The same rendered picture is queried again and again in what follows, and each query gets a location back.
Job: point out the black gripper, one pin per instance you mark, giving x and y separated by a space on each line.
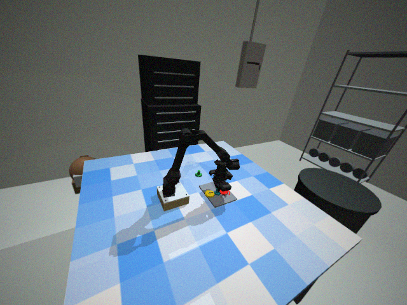
218 179

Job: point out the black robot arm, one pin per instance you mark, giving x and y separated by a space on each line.
186 137

